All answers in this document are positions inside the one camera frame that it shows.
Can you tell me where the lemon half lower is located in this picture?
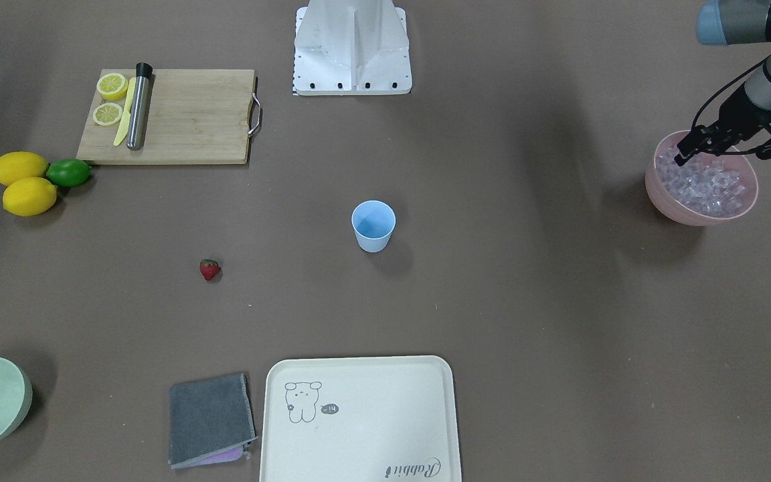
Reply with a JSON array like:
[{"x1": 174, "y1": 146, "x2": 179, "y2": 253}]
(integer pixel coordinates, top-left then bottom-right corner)
[{"x1": 92, "y1": 102, "x2": 124, "y2": 127}]

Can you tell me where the yellow lemon upper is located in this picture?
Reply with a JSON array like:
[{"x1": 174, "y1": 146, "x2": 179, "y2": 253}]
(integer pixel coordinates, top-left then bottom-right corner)
[{"x1": 0, "y1": 151, "x2": 49, "y2": 187}]

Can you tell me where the bamboo cutting board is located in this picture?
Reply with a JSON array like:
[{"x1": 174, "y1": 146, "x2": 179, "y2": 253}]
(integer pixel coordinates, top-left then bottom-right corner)
[{"x1": 76, "y1": 68, "x2": 262, "y2": 165}]

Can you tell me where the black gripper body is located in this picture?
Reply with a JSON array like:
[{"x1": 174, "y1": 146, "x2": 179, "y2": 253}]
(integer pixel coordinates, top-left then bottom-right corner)
[{"x1": 713, "y1": 86, "x2": 771, "y2": 149}]

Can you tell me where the green lime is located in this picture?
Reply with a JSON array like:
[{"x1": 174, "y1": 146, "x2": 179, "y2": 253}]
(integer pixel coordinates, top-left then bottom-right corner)
[{"x1": 46, "y1": 158, "x2": 91, "y2": 188}]

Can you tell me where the grey folded cloth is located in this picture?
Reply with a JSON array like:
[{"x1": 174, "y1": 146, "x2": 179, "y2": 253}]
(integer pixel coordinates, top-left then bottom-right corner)
[{"x1": 168, "y1": 372, "x2": 257, "y2": 470}]

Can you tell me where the light blue plastic cup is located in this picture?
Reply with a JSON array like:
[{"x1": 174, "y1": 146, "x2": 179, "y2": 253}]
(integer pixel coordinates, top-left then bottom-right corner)
[{"x1": 351, "y1": 200, "x2": 397, "y2": 253}]

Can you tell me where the yellow plastic knife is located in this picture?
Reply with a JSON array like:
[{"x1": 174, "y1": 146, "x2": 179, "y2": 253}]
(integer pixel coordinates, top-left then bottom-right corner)
[{"x1": 112, "y1": 77, "x2": 137, "y2": 147}]

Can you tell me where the pile of ice cubes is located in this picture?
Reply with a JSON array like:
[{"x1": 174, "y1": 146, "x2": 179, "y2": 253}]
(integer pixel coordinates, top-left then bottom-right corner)
[{"x1": 655, "y1": 147, "x2": 749, "y2": 218}]

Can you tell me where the lemon half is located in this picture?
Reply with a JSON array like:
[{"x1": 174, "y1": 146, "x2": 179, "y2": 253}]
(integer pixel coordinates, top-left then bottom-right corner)
[
  {"x1": 92, "y1": 102, "x2": 124, "y2": 127},
  {"x1": 96, "y1": 72, "x2": 129, "y2": 101}
]

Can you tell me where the red strawberry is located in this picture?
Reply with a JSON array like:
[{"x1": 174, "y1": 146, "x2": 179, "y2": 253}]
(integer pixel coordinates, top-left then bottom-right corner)
[{"x1": 199, "y1": 259, "x2": 222, "y2": 282}]

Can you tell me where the pink bowl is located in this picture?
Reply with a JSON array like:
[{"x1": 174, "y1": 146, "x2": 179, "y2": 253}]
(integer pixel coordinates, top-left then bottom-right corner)
[{"x1": 645, "y1": 131, "x2": 759, "y2": 226}]

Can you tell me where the cream rabbit tray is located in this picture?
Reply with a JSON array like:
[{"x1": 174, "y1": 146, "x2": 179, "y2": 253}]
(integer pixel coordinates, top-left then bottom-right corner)
[{"x1": 260, "y1": 355, "x2": 462, "y2": 481}]

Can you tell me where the lemon half upper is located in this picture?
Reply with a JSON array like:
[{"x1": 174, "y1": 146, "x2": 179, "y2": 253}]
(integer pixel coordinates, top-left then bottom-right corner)
[{"x1": 96, "y1": 72, "x2": 129, "y2": 101}]

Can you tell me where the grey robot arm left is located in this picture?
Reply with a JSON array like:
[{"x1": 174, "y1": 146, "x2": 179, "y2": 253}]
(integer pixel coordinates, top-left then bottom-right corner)
[{"x1": 674, "y1": 1, "x2": 771, "y2": 167}]

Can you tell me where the steel muddler rod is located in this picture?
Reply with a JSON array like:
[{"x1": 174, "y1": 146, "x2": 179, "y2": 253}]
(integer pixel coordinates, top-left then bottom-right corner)
[{"x1": 126, "y1": 63, "x2": 153, "y2": 151}]

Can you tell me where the yellow lemon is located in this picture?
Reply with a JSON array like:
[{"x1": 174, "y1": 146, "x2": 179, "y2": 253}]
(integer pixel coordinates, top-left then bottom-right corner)
[
  {"x1": 0, "y1": 151, "x2": 49, "y2": 187},
  {"x1": 2, "y1": 177, "x2": 58, "y2": 217}
]

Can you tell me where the yellow lemon lower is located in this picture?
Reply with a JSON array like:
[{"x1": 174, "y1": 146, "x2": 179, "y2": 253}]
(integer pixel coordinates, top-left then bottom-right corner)
[{"x1": 2, "y1": 177, "x2": 58, "y2": 217}]

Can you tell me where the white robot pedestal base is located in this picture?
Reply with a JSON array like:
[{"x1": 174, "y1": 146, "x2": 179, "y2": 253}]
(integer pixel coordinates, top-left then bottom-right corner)
[{"x1": 292, "y1": 1, "x2": 413, "y2": 96}]

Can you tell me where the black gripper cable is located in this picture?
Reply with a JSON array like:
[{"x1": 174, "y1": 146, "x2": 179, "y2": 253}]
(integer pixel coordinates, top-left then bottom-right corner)
[{"x1": 691, "y1": 59, "x2": 771, "y2": 145}]

